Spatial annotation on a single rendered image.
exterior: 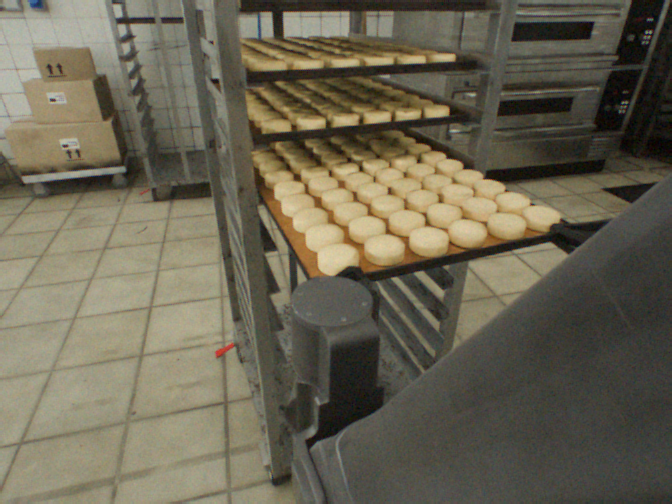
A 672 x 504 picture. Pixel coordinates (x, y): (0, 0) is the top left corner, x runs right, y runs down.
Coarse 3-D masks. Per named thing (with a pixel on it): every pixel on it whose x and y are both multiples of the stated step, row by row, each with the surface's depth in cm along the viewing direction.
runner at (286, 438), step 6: (240, 300) 150; (240, 306) 144; (246, 318) 141; (246, 324) 134; (252, 342) 128; (252, 348) 128; (282, 426) 105; (282, 432) 104; (288, 432) 104; (282, 438) 103; (288, 438) 102; (282, 444) 100; (288, 444) 101
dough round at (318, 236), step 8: (320, 224) 57; (328, 224) 57; (312, 232) 55; (320, 232) 55; (328, 232) 55; (336, 232) 55; (312, 240) 54; (320, 240) 53; (328, 240) 53; (336, 240) 54; (312, 248) 54; (320, 248) 54
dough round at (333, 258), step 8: (328, 248) 51; (336, 248) 51; (344, 248) 51; (352, 248) 51; (320, 256) 50; (328, 256) 50; (336, 256) 50; (344, 256) 50; (352, 256) 50; (320, 264) 50; (328, 264) 49; (336, 264) 49; (344, 264) 49; (352, 264) 49; (328, 272) 49; (336, 272) 49
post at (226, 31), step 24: (216, 0) 53; (216, 24) 54; (216, 48) 57; (240, 48) 57; (240, 72) 58; (240, 96) 60; (240, 120) 61; (240, 144) 63; (240, 168) 64; (240, 192) 66; (240, 216) 68; (264, 288) 77; (264, 312) 79; (264, 336) 82; (264, 360) 85; (264, 384) 88; (264, 408) 92
